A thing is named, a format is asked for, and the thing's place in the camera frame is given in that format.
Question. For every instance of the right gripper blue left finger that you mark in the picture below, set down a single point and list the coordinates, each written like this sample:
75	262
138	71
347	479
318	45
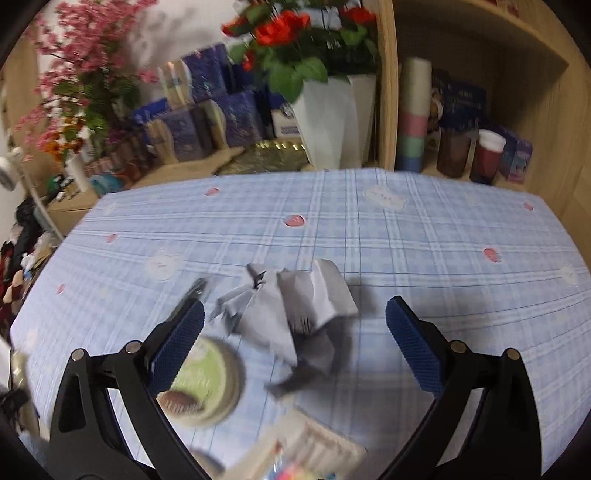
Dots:
86	441

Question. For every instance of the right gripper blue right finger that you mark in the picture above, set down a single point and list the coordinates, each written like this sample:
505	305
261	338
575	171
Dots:
483	422

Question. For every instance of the green yogurt lid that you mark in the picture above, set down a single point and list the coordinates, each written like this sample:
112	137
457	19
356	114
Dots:
206	388

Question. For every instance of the black plastic fork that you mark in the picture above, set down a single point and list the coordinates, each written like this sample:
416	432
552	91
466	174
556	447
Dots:
195	291

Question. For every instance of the colourful candle pack card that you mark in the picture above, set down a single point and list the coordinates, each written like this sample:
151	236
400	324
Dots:
298	447

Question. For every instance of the grey white paper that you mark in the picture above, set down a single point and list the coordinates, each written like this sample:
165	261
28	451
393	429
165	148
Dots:
289	313

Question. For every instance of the blue plaid tablecloth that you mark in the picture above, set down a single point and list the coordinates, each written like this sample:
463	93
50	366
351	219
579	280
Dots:
491	267

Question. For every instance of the red paper cup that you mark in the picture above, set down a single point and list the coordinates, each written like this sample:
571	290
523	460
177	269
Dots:
488	154

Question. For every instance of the purple small box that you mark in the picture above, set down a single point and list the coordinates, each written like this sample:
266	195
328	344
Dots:
516	156

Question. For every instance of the patterned tin planter box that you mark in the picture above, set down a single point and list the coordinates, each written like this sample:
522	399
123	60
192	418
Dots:
121	169

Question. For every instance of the white desk fan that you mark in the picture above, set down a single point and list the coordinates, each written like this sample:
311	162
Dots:
13	173

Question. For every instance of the orange flowers white vase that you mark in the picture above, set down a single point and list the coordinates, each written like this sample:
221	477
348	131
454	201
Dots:
69	159

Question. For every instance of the dark brown glass cup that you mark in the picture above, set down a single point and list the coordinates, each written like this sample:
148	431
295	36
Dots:
454	152

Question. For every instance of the blue gift box lower left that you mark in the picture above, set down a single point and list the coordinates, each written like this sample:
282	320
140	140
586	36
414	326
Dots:
177	137

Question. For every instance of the blue gift box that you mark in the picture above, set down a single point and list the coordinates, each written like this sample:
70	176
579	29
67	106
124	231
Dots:
233	120
196	77
177	137

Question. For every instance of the gold decorative tray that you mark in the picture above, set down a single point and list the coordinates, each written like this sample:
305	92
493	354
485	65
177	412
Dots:
267	157

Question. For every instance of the blue gift box lower right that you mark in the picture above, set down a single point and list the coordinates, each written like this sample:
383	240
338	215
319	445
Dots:
233	120

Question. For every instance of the white square flower pot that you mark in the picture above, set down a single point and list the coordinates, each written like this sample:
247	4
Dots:
335	120

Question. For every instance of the stack of pastel cups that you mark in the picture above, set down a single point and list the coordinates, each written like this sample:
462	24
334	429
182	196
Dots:
414	112

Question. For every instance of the wooden shelf unit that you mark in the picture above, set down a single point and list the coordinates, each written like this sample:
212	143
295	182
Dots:
536	78

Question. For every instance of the blue gift box top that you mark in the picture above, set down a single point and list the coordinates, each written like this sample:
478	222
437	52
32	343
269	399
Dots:
196	77

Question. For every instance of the pink cherry blossom plant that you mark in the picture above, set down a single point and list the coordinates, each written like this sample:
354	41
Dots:
89	88

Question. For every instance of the red rose bouquet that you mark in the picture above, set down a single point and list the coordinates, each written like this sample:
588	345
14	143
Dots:
288	44

